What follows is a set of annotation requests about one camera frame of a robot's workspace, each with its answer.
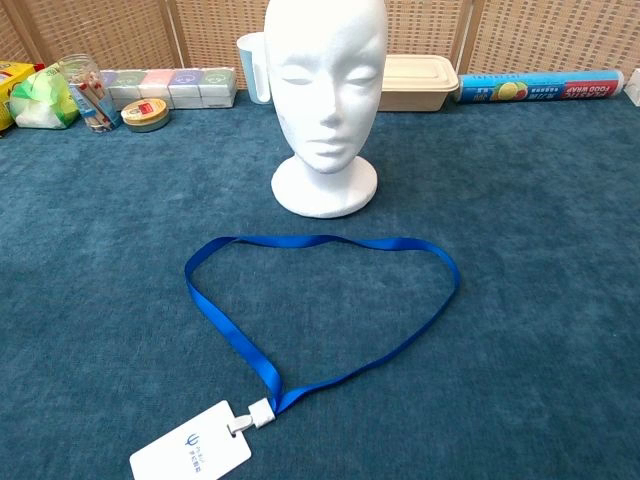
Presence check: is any wicker folding screen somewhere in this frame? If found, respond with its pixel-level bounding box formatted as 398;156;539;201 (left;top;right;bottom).
0;0;640;92

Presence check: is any yellow snack bag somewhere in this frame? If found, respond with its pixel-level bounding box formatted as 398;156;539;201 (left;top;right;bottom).
0;60;36;132

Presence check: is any blue lanyard with badge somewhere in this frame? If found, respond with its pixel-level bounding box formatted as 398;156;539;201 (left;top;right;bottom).
128;233;462;480

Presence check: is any dark teal table cloth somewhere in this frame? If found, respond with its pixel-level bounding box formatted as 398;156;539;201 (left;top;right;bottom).
0;89;640;480

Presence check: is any lavender small box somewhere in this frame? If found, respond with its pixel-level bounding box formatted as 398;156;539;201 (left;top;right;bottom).
99;69;119;101

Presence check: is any white cardboard box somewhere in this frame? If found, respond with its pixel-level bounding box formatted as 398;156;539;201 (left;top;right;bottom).
623;68;640;107

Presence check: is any clear jar with sticks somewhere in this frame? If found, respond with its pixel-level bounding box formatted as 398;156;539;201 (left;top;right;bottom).
58;53;123;134

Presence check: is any pink small box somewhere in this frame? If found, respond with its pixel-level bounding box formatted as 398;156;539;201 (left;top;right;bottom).
138;68;174;110

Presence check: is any round tin yellow lid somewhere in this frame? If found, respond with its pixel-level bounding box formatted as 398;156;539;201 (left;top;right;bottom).
120;97;171;133

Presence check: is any green white tissue pack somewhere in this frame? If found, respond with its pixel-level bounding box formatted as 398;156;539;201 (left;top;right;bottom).
8;62;81;130

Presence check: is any beige lidded lunch box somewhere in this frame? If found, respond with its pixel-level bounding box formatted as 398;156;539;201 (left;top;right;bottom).
379;53;460;113

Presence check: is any white measuring cup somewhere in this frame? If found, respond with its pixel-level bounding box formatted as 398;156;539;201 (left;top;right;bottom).
236;31;274;105

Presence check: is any purple small box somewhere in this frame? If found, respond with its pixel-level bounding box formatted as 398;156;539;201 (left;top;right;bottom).
168;68;204;110

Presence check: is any green small box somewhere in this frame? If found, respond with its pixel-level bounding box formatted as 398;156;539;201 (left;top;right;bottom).
198;67;238;109
108;68;146;110

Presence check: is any white foam mannequin head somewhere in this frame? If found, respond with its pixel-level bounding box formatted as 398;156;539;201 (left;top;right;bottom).
263;0;389;220

